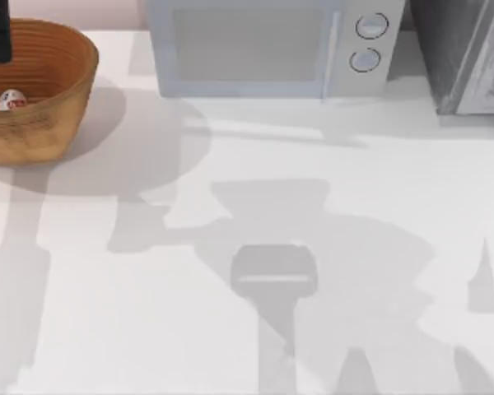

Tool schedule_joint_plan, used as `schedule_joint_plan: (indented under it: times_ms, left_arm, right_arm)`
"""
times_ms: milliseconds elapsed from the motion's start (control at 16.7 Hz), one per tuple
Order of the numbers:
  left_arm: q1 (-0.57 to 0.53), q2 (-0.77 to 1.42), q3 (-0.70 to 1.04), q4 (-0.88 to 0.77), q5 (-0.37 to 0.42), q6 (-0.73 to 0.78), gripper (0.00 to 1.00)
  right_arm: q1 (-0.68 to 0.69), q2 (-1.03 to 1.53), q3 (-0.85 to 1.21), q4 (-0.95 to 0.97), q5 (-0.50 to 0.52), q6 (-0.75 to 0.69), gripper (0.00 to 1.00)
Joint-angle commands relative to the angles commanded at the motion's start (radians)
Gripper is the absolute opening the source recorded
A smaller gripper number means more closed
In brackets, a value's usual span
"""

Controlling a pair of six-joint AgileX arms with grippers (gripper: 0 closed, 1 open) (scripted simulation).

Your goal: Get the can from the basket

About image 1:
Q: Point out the white and red small can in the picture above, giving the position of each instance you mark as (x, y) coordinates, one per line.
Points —
(10, 100)

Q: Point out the wooden basket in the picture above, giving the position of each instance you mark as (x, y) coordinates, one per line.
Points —
(57, 90)

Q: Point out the microwave oven door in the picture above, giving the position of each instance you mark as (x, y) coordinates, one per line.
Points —
(247, 45)

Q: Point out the round microwave knob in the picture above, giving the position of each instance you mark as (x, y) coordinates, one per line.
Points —
(371, 25)
(364, 60)

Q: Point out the pale microwave oven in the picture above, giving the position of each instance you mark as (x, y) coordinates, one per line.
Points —
(391, 24)

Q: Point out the grey cabinet door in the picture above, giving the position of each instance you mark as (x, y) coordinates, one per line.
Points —
(487, 70)

